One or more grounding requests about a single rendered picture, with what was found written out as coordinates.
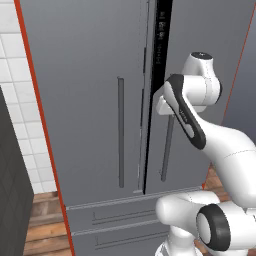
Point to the grey fridge right door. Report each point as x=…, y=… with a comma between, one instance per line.
x=196, y=30

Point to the grey tall cabinet panel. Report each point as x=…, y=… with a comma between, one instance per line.
x=245, y=83

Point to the grey fridge drawer front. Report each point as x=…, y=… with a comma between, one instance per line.
x=126, y=233
x=116, y=208

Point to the dark grey cabinet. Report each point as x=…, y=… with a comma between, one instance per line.
x=13, y=186

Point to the grey fridge left door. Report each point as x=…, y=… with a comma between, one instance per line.
x=83, y=100

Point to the red fridge surround panel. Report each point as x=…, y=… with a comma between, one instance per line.
x=43, y=133

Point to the grey fridge door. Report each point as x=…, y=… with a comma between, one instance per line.
x=83, y=100
x=196, y=30

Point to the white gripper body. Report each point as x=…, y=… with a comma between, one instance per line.
x=163, y=107

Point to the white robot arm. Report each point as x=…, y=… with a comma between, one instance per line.
x=233, y=156

